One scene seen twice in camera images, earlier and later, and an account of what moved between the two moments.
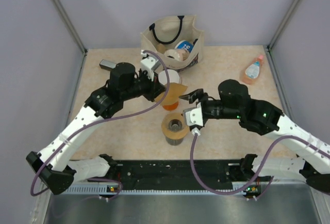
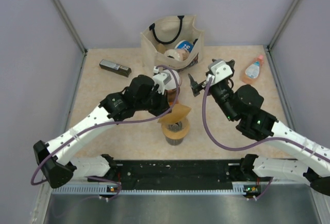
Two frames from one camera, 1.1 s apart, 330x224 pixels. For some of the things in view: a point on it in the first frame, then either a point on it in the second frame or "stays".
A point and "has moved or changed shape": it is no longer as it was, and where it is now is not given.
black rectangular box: x=107 y=65 stays
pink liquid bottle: x=251 y=73 stays
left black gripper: x=155 y=88 -> x=163 y=106
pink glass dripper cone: x=174 y=76 has moved or changed shape
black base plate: x=178 y=172 stays
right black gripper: x=193 y=96 -> x=196 y=89
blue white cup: x=185 y=44 stays
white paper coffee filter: x=174 y=76 stays
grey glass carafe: x=174 y=142 stays
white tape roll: x=179 y=54 stays
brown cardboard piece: x=175 y=90 has moved or changed shape
